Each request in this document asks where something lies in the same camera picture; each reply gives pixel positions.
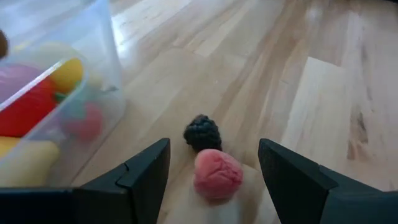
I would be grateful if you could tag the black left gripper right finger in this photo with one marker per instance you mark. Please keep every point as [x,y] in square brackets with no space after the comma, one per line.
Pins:
[311,199]

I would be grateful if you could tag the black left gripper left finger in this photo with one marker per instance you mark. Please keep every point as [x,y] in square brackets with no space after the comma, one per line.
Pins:
[124,199]

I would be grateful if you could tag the red cherry with stem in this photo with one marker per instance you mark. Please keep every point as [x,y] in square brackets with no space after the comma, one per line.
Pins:
[84,121]

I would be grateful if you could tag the pink raspberry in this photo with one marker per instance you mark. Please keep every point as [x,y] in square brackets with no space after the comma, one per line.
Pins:
[217,174]

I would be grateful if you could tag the blackberry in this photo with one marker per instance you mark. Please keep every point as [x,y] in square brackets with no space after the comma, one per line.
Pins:
[202,132]

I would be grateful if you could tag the large yellow plastic lemon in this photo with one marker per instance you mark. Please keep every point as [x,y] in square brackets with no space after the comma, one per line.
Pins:
[28,161]

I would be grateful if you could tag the large red plastic strawberry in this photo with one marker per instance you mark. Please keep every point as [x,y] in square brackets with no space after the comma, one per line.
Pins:
[25,109]

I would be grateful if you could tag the small yellow plastic lemon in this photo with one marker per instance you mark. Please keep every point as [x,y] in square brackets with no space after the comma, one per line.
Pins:
[66,74]

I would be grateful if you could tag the clear plastic tupperware container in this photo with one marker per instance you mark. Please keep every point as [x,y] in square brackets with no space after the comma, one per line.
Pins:
[102,46]

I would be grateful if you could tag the brown kiwi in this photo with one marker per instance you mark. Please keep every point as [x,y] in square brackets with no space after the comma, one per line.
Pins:
[2,43]

